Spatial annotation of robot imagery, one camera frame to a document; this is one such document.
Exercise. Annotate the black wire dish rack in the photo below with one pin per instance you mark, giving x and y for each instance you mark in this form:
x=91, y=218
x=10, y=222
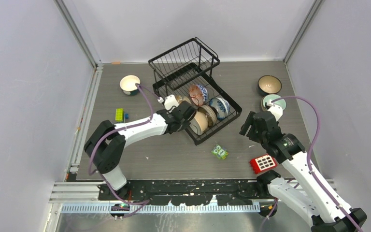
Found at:
x=192, y=62

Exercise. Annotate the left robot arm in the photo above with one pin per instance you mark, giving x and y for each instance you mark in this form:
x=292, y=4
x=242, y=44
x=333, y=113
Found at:
x=106, y=144

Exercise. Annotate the mint green bowl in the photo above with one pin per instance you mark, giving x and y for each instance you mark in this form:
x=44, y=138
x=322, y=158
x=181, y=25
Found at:
x=271, y=98

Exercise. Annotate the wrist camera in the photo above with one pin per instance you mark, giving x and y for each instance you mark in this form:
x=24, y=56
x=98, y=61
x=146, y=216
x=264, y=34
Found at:
x=170, y=102
x=275, y=109

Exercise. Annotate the cream bowl left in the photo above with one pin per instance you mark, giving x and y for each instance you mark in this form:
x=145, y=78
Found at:
x=182, y=98

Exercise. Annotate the cream bowl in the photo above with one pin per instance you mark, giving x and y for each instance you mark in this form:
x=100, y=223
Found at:
x=199, y=123
x=182, y=98

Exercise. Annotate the cream bowl right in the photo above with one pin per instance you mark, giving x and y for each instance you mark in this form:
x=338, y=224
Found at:
x=199, y=123

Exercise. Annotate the blue white patterned bowl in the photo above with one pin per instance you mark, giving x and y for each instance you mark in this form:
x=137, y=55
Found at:
x=221, y=106

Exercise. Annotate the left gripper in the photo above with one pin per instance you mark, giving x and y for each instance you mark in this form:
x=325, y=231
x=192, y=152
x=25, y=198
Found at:
x=185, y=123

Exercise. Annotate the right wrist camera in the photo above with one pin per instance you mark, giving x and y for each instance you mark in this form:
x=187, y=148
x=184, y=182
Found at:
x=275, y=109

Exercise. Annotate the red patterned bowl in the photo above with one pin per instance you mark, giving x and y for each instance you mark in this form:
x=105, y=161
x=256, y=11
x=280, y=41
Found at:
x=198, y=93

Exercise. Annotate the dark teal bowl white foot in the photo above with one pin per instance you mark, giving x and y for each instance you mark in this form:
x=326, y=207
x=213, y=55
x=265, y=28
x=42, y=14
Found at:
x=129, y=85

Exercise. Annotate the yellow blue toy block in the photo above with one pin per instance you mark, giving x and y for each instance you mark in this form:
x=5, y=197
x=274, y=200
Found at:
x=120, y=115

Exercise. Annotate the red grid block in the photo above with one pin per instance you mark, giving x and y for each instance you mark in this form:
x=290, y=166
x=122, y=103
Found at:
x=263, y=163

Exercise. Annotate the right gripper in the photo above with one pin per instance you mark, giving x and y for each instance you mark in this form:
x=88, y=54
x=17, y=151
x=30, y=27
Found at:
x=245, y=127

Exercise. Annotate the teal bowl tan interior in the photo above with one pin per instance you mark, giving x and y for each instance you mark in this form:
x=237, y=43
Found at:
x=269, y=84

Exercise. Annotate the brown rimmed stacked bowl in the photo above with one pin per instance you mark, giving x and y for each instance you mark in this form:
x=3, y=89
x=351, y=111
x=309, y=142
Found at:
x=209, y=113

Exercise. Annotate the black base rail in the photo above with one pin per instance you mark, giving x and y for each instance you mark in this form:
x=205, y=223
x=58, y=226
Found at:
x=194, y=192

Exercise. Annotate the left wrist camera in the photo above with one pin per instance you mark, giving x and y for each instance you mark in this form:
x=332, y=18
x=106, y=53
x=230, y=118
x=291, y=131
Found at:
x=170, y=102

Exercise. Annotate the green owl block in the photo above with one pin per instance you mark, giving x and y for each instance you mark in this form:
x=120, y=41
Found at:
x=219, y=152

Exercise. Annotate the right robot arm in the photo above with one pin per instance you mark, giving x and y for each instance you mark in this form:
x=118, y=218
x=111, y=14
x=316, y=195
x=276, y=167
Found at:
x=319, y=205

